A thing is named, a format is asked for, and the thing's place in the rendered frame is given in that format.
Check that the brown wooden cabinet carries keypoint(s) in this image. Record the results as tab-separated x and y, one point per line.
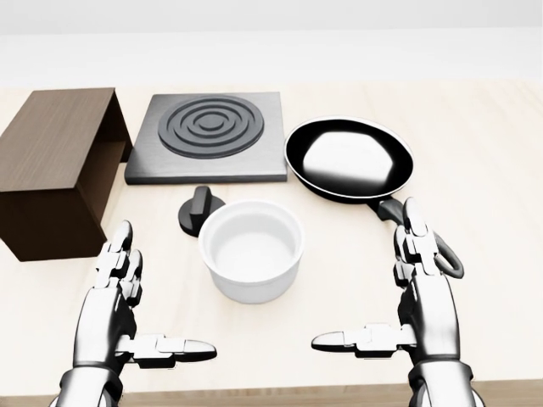
55	169

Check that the black frying pan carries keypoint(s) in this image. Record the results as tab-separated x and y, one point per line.
350	157

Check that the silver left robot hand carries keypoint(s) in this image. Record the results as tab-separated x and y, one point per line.
99	313

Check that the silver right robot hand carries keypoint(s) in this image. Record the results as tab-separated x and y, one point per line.
437	313

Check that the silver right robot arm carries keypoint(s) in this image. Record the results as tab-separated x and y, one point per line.
441	383

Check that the dark grey stove plate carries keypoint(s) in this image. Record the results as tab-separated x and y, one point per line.
208	137

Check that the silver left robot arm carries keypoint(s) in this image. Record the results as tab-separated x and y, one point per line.
85	386

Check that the round black stove knob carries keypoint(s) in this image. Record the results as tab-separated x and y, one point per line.
197	212

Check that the white bowl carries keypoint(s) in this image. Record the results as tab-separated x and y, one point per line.
251	251

